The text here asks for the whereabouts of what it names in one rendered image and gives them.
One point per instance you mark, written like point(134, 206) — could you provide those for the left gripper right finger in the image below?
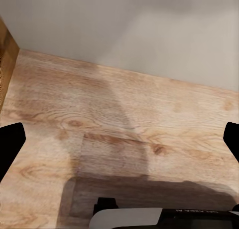
point(231, 138)

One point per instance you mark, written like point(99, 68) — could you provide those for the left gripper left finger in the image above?
point(12, 138)

